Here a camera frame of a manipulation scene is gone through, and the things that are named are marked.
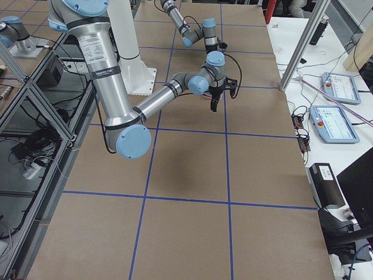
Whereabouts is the teach pendant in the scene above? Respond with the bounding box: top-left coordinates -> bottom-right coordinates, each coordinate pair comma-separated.
309,106 -> 360,144
322,72 -> 361,105

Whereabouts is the aluminium frame post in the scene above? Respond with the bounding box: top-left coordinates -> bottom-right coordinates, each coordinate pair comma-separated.
279,0 -> 330,92

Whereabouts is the upper teach pendant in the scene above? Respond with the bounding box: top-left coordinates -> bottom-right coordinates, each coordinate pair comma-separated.
322,72 -> 361,105

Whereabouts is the black box with label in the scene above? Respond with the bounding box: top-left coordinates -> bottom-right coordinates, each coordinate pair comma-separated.
308,163 -> 346,209

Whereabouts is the black cylinder bottle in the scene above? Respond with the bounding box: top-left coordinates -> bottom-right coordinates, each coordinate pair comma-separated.
309,15 -> 329,46

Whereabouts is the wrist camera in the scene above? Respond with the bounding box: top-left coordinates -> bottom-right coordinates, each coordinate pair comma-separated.
217,42 -> 227,51
224,77 -> 238,99

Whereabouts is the pink towel with grey back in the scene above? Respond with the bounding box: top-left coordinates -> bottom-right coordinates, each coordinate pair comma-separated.
202,92 -> 223,100

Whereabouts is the metal frame side table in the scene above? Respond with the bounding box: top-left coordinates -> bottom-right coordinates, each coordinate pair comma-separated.
1,35 -> 95,279

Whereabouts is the wooden board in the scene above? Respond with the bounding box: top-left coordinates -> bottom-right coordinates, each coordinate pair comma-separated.
343,25 -> 372,72

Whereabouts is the black monitor stand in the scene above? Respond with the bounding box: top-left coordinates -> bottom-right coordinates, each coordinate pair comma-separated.
318,209 -> 372,265

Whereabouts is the white power strip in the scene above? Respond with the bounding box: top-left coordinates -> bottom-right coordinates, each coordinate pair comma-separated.
22,162 -> 41,180

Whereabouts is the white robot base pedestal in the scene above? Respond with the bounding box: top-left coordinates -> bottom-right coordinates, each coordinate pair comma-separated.
107,0 -> 157,96

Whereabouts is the small electronics board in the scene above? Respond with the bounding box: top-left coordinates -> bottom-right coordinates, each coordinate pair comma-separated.
291,106 -> 311,154

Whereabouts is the lower teach pendant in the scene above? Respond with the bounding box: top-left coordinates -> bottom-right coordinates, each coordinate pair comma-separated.
309,106 -> 360,144

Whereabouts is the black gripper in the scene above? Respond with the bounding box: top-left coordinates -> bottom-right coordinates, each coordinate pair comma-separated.
208,85 -> 225,112

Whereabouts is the black monitor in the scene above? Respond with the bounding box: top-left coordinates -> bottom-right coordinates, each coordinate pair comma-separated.
337,148 -> 372,228

